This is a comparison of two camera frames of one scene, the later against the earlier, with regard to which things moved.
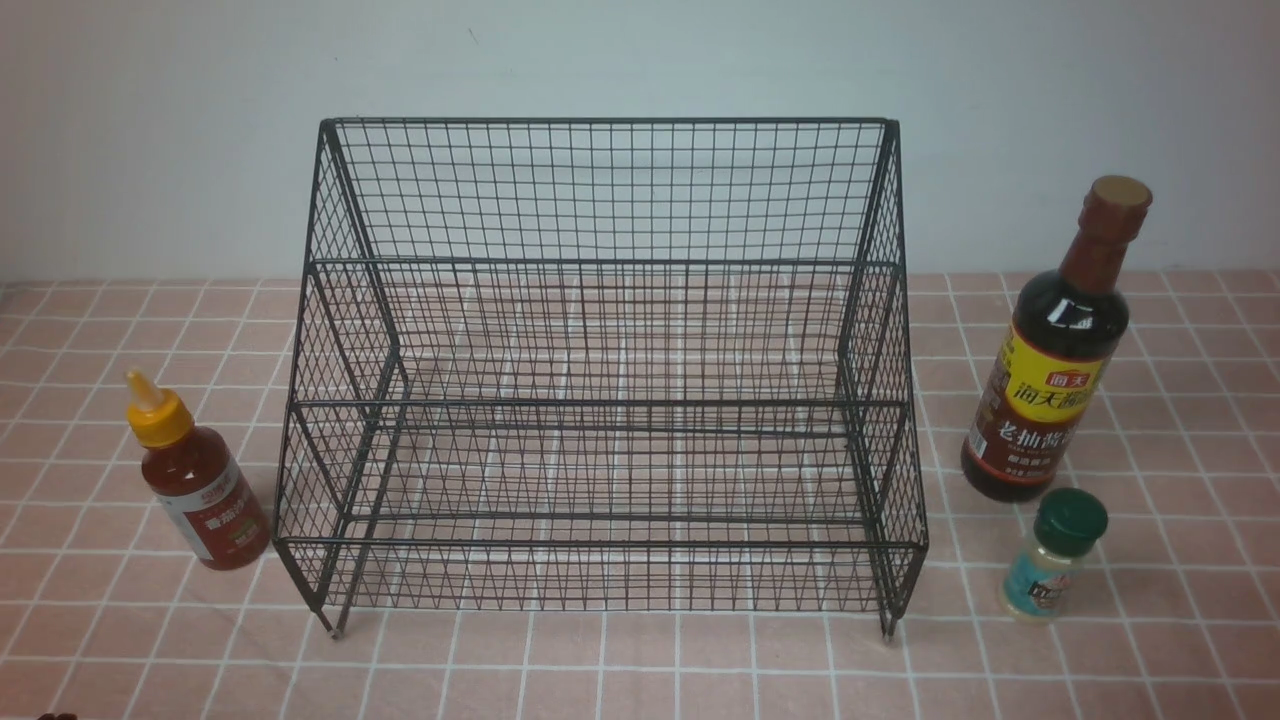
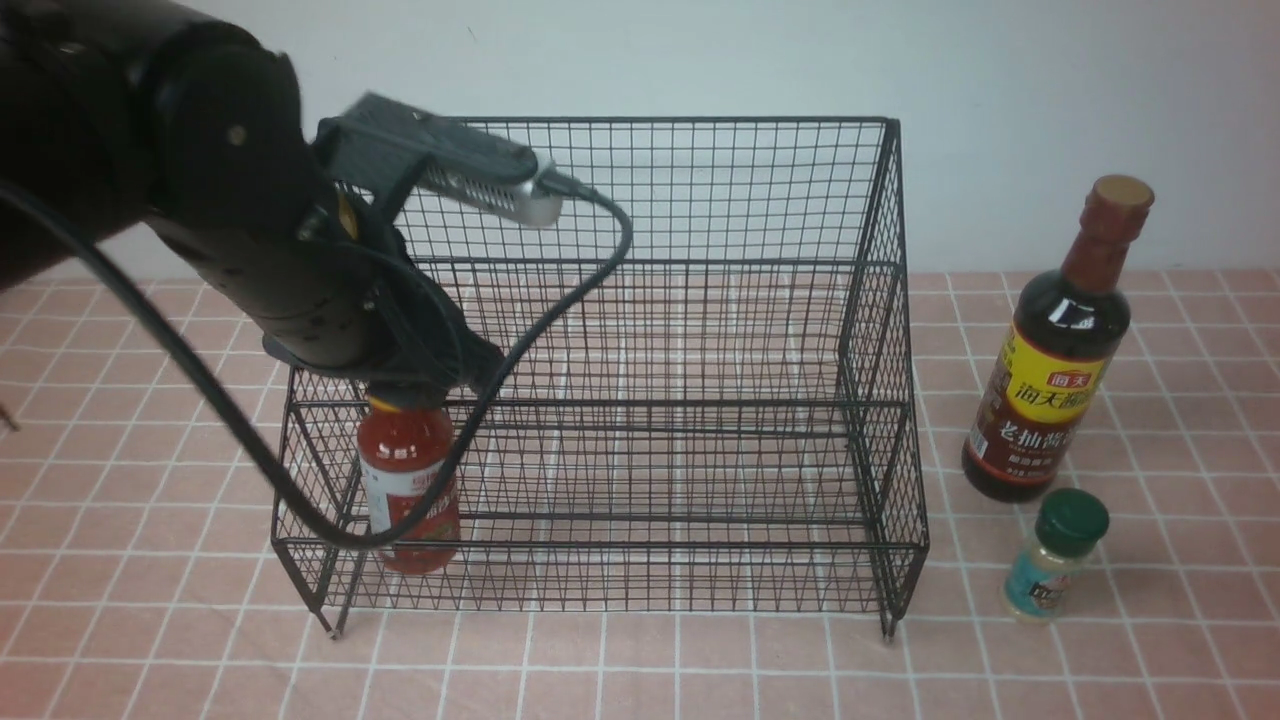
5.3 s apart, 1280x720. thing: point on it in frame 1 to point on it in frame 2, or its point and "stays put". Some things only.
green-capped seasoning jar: x=1042 y=575 stays put
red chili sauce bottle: x=193 y=472 to x=404 y=454
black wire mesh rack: x=604 y=363 stays put
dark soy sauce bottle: x=1055 y=352 stays put
